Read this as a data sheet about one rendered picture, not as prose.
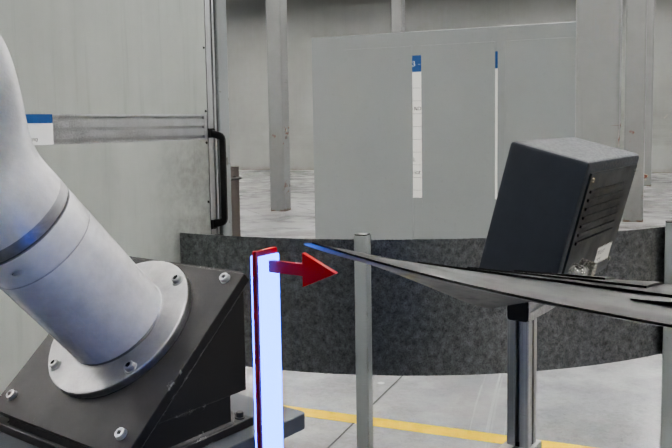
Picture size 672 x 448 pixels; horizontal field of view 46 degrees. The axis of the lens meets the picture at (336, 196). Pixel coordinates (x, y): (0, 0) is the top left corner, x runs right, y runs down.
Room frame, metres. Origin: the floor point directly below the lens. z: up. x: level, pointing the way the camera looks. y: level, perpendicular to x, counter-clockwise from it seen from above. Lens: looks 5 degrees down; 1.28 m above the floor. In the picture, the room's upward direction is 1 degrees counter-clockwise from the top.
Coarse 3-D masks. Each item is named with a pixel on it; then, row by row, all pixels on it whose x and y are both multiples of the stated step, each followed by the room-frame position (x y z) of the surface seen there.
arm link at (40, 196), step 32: (0, 64) 0.77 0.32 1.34; (0, 96) 0.77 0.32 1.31; (0, 128) 0.77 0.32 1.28; (0, 160) 0.76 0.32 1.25; (32, 160) 0.78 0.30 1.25; (0, 192) 0.75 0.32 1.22; (32, 192) 0.76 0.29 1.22; (64, 192) 0.81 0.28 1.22; (0, 224) 0.75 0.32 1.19; (32, 224) 0.76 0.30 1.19; (0, 256) 0.76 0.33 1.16
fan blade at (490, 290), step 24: (384, 264) 0.40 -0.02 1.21; (408, 264) 0.42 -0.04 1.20; (432, 264) 0.47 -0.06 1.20; (432, 288) 0.57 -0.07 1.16; (456, 288) 0.55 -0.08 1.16; (480, 288) 0.39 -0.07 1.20; (504, 288) 0.39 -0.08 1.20; (528, 288) 0.39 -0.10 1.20; (552, 288) 0.40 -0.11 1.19; (576, 288) 0.41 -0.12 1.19; (600, 288) 0.41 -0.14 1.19; (624, 288) 0.41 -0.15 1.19; (648, 288) 0.41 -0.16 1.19; (600, 312) 0.36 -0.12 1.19; (624, 312) 0.36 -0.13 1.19; (648, 312) 0.36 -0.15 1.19
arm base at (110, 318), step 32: (64, 224) 0.79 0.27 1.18; (96, 224) 0.84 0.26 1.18; (32, 256) 0.77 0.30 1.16; (64, 256) 0.79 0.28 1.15; (96, 256) 0.82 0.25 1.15; (128, 256) 0.89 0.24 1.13; (0, 288) 0.81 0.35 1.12; (32, 288) 0.79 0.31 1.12; (64, 288) 0.80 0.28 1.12; (96, 288) 0.82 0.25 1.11; (128, 288) 0.85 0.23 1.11; (160, 288) 0.92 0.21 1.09; (64, 320) 0.82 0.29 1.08; (96, 320) 0.83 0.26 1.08; (128, 320) 0.85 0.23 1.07; (160, 320) 0.88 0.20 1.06; (64, 352) 0.91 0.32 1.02; (96, 352) 0.85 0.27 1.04; (128, 352) 0.86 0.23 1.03; (160, 352) 0.84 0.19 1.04; (64, 384) 0.86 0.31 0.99; (96, 384) 0.84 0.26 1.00; (128, 384) 0.83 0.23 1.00
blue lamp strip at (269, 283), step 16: (272, 256) 0.56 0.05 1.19; (272, 288) 0.56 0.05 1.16; (272, 304) 0.56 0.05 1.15; (272, 320) 0.56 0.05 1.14; (272, 336) 0.56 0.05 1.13; (272, 352) 0.56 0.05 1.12; (272, 368) 0.56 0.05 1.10; (272, 384) 0.56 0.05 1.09; (272, 400) 0.56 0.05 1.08; (272, 416) 0.56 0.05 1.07; (272, 432) 0.56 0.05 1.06
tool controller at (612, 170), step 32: (512, 160) 1.06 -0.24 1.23; (544, 160) 1.03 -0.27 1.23; (576, 160) 1.01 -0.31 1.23; (608, 160) 1.07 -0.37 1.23; (512, 192) 1.06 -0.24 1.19; (544, 192) 1.03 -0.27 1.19; (576, 192) 1.01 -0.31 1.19; (608, 192) 1.10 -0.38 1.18; (512, 224) 1.06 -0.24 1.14; (544, 224) 1.03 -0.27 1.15; (576, 224) 1.02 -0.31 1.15; (608, 224) 1.14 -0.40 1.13; (512, 256) 1.06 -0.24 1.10; (544, 256) 1.03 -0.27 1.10; (576, 256) 1.06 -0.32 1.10; (608, 256) 1.21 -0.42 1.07
